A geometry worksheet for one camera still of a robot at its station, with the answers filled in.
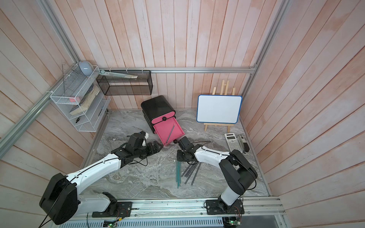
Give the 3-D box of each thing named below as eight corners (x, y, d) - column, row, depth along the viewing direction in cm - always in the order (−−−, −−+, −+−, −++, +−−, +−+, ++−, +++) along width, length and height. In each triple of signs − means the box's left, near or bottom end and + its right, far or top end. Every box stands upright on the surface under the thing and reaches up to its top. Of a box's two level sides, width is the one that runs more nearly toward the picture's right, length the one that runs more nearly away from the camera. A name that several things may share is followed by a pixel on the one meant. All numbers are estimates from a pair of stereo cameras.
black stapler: (242, 153, 97) (245, 149, 92) (237, 137, 105) (240, 132, 101) (246, 153, 97) (250, 149, 92) (241, 137, 105) (244, 132, 101)
